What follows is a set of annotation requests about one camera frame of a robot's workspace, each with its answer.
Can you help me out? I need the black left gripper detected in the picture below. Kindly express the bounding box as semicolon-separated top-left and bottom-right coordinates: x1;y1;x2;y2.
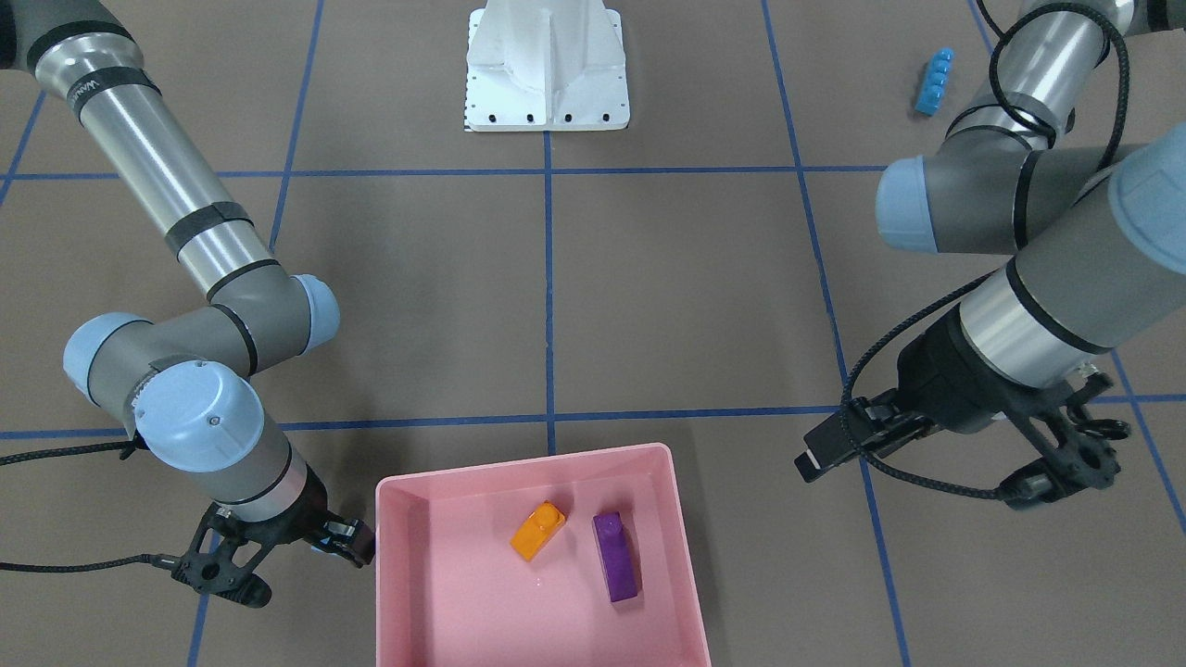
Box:
795;307;1026;483

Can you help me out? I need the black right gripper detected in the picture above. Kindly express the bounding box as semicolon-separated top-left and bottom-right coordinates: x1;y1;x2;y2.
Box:
219;463;376;567

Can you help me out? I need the orange block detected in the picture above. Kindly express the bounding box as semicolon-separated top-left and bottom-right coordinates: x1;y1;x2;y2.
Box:
509;501;567;563

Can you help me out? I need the purple block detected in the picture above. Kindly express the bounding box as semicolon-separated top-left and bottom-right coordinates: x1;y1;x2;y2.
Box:
592;512;640;603

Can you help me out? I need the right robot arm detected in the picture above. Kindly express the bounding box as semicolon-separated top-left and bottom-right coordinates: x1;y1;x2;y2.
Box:
4;1;374;573

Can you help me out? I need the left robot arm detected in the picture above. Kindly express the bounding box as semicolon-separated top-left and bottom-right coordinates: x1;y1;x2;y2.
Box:
795;1;1182;508

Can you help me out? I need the pink plastic box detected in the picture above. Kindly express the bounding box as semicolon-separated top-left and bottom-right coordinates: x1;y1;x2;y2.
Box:
374;443;712;666

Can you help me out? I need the long blue block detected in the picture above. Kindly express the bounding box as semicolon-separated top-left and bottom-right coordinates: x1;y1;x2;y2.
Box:
914;47;954;117

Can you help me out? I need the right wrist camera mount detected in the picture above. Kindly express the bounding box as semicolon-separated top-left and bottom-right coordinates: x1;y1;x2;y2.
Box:
170;512;274;609

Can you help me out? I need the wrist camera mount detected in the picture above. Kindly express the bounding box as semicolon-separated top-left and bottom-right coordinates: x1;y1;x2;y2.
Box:
997;362;1131;510
170;512;274;609

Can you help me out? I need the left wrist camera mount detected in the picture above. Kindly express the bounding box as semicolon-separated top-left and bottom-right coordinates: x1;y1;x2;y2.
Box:
997;362;1131;510

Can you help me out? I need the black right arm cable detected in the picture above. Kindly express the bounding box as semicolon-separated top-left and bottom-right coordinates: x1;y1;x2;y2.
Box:
0;436;181;574

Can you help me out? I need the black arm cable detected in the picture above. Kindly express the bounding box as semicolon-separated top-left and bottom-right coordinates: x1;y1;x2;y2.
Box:
0;436;181;574
839;0;1133;502

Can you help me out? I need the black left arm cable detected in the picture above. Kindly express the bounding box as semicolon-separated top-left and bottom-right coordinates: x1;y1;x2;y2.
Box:
839;0;1133;502

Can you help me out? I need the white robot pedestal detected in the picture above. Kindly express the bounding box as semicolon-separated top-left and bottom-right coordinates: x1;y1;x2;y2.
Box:
463;1;631;132

